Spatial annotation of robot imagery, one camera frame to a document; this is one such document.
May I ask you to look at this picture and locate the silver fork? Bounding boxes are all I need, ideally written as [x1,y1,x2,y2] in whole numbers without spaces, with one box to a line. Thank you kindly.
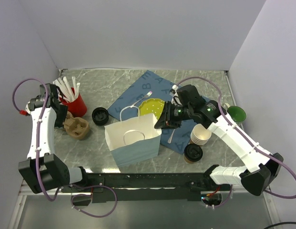
[132,91,152,106]

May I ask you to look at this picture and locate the black cup lid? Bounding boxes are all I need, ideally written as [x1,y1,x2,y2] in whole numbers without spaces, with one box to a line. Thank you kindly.
[184,144,203,157]

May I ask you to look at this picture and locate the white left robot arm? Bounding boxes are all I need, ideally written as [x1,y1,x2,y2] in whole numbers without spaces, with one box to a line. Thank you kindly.
[18,83,90,194]

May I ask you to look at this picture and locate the silver spoon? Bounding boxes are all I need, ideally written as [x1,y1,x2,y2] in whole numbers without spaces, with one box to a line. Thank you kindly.
[167,129,175,144]

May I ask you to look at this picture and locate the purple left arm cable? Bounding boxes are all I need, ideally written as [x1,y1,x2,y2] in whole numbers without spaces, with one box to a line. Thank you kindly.
[11,78,61,202]

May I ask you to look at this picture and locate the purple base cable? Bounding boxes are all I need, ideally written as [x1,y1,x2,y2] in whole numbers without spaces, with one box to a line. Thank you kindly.
[71,186,117,218]

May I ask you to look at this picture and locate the blue letter print cloth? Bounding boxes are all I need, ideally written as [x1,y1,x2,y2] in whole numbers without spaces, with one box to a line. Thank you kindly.
[108,70,196,155]

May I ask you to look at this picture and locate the brown pulp cup carrier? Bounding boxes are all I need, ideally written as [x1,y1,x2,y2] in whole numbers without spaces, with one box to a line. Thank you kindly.
[63,112,90,140]

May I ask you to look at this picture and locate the blue white paper bag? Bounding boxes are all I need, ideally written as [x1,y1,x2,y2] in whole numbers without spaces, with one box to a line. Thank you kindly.
[105,105,162,168]

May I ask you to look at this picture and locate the stack of black lids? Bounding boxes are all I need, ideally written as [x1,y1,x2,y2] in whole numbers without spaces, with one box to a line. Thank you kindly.
[92,107,109,126]

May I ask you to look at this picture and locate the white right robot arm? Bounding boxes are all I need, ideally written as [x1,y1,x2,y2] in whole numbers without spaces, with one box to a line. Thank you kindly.
[154,84,283,196]

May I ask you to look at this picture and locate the stack of brown paper cups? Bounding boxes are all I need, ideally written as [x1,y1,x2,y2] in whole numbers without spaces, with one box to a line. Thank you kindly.
[190,124,212,146]

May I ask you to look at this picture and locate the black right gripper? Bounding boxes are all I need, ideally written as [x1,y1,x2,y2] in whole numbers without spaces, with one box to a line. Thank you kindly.
[153,101,193,130]

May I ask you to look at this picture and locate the floral cream mug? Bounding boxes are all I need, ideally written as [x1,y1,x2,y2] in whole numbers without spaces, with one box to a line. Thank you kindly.
[222,103,246,124]

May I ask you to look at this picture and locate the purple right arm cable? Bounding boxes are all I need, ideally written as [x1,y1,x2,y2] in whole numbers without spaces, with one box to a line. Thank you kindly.
[175,76,296,199]

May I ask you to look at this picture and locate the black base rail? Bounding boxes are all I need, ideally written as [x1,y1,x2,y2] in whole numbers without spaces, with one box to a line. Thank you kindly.
[62,173,218,203]

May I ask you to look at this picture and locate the red straw holder cup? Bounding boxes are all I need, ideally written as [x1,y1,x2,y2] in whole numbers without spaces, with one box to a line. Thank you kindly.
[59,94,87,117]

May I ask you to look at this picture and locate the brown paper cup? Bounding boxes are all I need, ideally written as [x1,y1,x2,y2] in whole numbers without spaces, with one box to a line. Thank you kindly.
[184,154,202,164]

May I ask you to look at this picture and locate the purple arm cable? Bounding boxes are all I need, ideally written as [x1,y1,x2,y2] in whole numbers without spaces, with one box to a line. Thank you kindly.
[11,78,61,202]
[175,76,296,199]

